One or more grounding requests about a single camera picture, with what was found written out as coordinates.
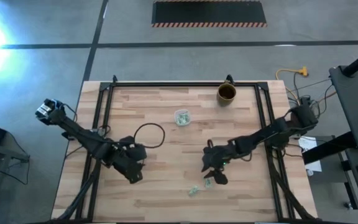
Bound clear plastic bin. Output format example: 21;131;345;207
174;109;192;127

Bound white paper sheet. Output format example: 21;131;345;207
298;136;323;173

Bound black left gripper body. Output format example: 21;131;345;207
112;136;148;184

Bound grey desk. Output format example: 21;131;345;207
329;64;358;151
337;147;358;224

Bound brown mug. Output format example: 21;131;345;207
216;81;238;107

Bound black bar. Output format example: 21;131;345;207
302;131;358;165

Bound black hazard striped floor mat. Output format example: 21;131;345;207
151;0;268;28

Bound grey metal stand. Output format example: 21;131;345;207
0;139;31;224

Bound yellow extension cord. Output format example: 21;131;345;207
275;65;310;103

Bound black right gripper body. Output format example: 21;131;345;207
202;139;239;186

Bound black floor cable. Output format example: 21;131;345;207
291;72;301;103

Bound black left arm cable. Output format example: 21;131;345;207
133;123;166;149

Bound grey floor cable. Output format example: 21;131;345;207
286;77;332;93

